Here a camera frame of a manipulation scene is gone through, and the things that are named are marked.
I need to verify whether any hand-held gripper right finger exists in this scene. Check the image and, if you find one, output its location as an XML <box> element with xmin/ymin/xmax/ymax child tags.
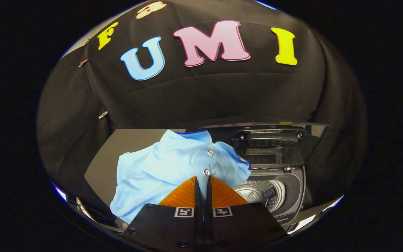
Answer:
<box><xmin>204</xmin><ymin>176</ymin><xmax>289</xmax><ymax>251</ymax></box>

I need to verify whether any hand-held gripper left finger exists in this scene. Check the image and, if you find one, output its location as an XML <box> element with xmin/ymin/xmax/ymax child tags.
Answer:
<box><xmin>123</xmin><ymin>176</ymin><xmax>204</xmax><ymax>251</ymax></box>

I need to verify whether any dark washing machine lid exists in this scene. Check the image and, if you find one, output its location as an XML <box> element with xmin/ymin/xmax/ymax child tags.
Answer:
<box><xmin>201</xmin><ymin>122</ymin><xmax>330</xmax><ymax>170</ymax></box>

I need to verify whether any grey washing machine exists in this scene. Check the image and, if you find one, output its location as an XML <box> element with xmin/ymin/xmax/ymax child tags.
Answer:
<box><xmin>232</xmin><ymin>164</ymin><xmax>307</xmax><ymax>232</ymax></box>

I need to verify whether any light blue polo shirt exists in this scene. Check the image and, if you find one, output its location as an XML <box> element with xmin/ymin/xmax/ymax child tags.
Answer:
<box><xmin>110</xmin><ymin>129</ymin><xmax>252</xmax><ymax>224</ymax></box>

